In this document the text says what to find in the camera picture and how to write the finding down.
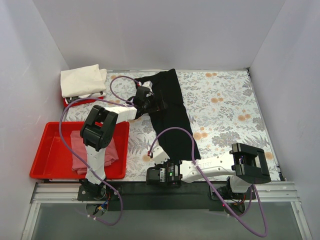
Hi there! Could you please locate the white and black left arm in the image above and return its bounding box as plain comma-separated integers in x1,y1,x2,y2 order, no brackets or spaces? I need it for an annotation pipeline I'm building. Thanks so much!
80,84,168,200

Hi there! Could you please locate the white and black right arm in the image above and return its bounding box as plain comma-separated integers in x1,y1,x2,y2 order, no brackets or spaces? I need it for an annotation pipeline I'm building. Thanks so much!
146,143,271,199

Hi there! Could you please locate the floral patterned table mat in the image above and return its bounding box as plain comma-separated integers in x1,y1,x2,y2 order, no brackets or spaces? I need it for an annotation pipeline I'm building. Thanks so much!
64,70,280,181

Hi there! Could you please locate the pink t-shirt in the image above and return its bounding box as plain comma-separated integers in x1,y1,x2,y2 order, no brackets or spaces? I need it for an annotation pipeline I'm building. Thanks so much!
70,129,120,176

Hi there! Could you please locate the small red tray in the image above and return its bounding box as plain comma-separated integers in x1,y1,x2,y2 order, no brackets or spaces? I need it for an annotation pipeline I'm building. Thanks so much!
63,96,104,108

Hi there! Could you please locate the folded cream white t-shirt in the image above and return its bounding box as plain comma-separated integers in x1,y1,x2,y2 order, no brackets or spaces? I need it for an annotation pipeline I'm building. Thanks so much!
60,64,107,98

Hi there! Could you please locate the folded black white striped t-shirt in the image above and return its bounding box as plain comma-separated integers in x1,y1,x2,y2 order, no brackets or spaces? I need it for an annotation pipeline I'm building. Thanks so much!
64,91,106,105

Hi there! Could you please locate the large red plastic tray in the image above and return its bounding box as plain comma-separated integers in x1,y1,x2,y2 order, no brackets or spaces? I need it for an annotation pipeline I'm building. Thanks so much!
29,121,130,180

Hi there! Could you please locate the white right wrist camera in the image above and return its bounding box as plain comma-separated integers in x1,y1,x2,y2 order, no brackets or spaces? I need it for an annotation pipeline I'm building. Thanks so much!
149,145,170,165

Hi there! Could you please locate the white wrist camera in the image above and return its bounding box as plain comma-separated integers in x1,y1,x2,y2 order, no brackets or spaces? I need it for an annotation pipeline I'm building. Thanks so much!
141,81,153,92
149,145,170,165

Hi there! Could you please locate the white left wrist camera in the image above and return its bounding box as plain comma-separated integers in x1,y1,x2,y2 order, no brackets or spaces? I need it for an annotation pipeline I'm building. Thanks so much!
141,81,153,92

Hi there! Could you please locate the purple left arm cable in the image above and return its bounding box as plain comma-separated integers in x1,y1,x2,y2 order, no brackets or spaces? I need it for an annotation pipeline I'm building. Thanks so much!
58,75,142,226

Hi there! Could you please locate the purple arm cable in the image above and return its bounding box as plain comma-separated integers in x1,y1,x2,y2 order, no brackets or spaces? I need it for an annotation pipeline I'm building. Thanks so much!
58,75,142,226
148,126,270,238

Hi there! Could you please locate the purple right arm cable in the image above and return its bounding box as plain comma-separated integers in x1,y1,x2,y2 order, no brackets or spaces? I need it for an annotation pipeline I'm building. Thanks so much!
148,126,270,238

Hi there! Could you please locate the aluminium frame rail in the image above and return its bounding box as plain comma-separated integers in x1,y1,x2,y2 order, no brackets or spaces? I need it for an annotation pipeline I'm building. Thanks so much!
31,181,301,203

